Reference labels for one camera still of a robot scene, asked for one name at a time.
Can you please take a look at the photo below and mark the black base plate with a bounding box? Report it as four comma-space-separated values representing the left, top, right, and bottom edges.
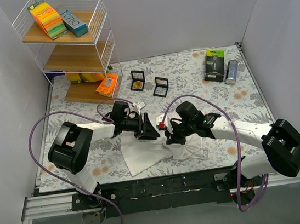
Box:
68, 162, 269, 224

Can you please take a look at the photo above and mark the green black razor package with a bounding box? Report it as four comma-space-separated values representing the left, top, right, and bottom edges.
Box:
204, 49, 225, 82

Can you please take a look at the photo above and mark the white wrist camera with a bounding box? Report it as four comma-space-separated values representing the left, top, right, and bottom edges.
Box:
155, 114, 171, 131
132, 101, 146, 115

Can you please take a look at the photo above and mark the teal grey carton box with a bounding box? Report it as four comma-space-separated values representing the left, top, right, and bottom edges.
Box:
55, 5, 88, 37

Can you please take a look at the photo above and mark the aluminium frame rail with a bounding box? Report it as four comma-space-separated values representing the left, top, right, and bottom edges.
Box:
21, 172, 300, 224

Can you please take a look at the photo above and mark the white garment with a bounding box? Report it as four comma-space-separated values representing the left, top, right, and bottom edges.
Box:
121, 131, 208, 176

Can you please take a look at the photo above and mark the yellow sponge pack lower shelf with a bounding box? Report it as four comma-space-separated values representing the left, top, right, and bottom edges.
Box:
66, 73, 105, 84

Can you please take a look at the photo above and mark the white wire wooden shelf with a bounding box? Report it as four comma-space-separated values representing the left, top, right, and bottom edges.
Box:
12, 0, 123, 103

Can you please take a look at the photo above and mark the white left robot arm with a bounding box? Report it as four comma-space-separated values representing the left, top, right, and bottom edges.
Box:
48, 99, 160, 208

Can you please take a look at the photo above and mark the right black display box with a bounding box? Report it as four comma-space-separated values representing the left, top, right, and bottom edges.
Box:
153, 77, 169, 98

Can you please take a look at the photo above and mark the orange sponge pack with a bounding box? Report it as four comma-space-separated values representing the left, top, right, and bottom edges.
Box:
27, 0, 68, 40

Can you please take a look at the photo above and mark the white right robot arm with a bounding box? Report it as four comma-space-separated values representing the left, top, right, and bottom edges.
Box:
156, 101, 300, 187

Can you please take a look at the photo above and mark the purple cable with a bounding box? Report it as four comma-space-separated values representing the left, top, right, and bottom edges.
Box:
159, 85, 273, 222
23, 94, 157, 224

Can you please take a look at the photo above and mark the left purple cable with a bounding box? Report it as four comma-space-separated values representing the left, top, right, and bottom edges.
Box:
23, 94, 157, 224

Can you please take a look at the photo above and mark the orange small package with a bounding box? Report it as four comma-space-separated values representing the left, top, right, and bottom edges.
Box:
96, 73, 120, 97

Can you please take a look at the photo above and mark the floral table mat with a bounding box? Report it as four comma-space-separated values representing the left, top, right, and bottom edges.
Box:
22, 39, 290, 193

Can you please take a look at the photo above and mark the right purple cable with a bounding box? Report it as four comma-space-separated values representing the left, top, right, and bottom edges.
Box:
159, 85, 273, 222

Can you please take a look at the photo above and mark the blue silver can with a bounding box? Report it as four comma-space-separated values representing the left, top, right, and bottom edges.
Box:
225, 60, 238, 85

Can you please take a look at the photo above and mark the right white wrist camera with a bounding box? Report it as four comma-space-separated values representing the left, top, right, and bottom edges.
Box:
155, 114, 171, 131

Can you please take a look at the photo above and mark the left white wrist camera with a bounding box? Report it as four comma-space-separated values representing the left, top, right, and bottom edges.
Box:
132, 101, 146, 115

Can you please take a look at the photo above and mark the left black display box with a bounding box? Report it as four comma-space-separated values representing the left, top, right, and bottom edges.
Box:
130, 70, 145, 91

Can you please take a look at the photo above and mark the black display box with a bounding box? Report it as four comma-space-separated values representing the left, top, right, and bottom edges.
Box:
130, 70, 145, 91
153, 77, 169, 98

